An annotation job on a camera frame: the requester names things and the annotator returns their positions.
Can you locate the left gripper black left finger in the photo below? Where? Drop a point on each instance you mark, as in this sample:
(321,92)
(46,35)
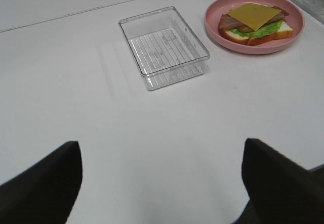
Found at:
(46,192)

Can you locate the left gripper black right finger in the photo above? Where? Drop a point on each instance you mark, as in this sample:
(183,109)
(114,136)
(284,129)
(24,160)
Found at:
(280,190)

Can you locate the bread slice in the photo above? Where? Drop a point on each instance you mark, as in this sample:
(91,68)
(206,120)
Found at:
(285,31)

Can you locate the green lettuce leaf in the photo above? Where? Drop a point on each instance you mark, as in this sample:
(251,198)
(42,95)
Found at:
(261,32)

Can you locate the yellow cheese slice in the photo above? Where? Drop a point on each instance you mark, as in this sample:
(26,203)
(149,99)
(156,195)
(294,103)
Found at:
(253,15)

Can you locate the left clear plastic tray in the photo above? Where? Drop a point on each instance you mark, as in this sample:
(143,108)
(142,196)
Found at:
(164,47)

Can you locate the pink round plate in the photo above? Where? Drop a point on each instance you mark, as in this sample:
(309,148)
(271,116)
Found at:
(213,14)

